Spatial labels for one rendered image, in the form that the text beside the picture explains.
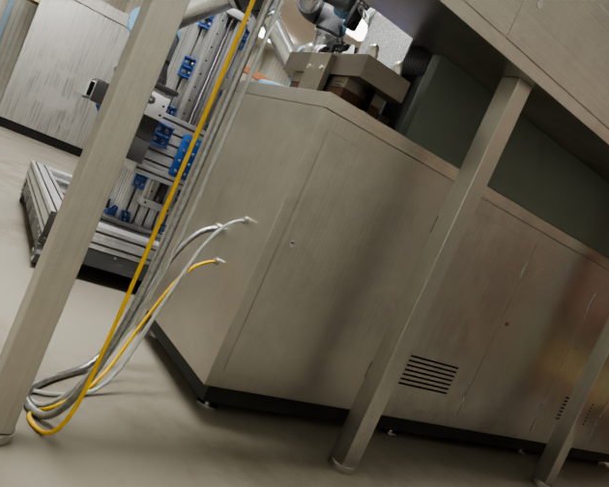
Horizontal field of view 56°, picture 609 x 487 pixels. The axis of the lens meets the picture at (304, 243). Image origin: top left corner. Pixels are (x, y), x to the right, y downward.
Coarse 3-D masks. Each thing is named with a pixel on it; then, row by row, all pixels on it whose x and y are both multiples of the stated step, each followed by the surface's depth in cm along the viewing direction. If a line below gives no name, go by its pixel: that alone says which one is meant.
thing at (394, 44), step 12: (372, 36) 179; (384, 36) 175; (396, 36) 170; (408, 36) 166; (360, 48) 183; (384, 48) 173; (396, 48) 168; (408, 48) 164; (384, 60) 171; (396, 60) 166
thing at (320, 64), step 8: (312, 56) 161; (320, 56) 157; (328, 56) 154; (336, 56) 155; (312, 64) 159; (320, 64) 156; (328, 64) 154; (304, 72) 161; (312, 72) 158; (320, 72) 155; (328, 72) 155; (304, 80) 160; (312, 80) 157; (320, 80) 154; (304, 88) 159; (312, 88) 156; (320, 88) 155
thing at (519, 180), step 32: (448, 64) 157; (416, 96) 158; (448, 96) 160; (480, 96) 167; (416, 128) 158; (448, 128) 164; (448, 160) 167; (512, 160) 182; (544, 160) 190; (576, 160) 198; (512, 192) 186; (544, 192) 194; (576, 192) 204; (608, 192) 214; (576, 224) 209; (608, 224) 220; (608, 256) 226
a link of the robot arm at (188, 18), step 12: (192, 0) 208; (204, 0) 207; (216, 0) 207; (228, 0) 207; (240, 0) 206; (132, 12) 210; (192, 12) 209; (204, 12) 209; (216, 12) 210; (132, 24) 210
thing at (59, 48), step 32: (64, 0) 647; (96, 0) 659; (32, 32) 641; (64, 32) 655; (96, 32) 669; (128, 32) 684; (32, 64) 649; (64, 64) 663; (96, 64) 678; (32, 96) 658; (64, 96) 672; (32, 128) 666; (64, 128) 681
